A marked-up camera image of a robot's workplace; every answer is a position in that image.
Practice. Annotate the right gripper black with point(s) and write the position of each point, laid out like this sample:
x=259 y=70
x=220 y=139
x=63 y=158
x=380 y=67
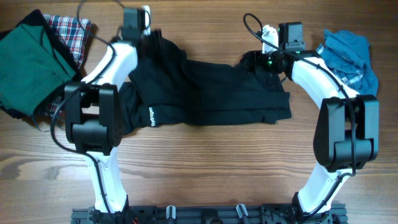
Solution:
x=254 y=65

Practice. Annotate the black shirt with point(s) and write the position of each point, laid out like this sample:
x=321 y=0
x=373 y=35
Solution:
x=168 y=88

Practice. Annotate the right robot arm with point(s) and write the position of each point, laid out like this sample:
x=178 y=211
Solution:
x=347 y=131

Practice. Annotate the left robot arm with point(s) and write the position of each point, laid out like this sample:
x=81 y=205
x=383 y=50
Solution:
x=94 y=119

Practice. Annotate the blue denim cloth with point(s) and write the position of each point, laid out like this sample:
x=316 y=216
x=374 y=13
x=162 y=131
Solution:
x=347 y=55

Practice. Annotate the plaid red blue shirt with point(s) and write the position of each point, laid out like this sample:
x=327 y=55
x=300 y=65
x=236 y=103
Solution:
x=64 y=42

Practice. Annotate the green folded cloth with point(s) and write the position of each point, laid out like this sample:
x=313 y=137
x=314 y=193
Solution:
x=26 y=72

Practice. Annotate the black folded garment under green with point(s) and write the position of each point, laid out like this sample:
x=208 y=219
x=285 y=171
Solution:
x=35 y=66

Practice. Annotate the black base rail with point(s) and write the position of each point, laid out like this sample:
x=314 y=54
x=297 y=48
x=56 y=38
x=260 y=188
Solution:
x=265 y=213

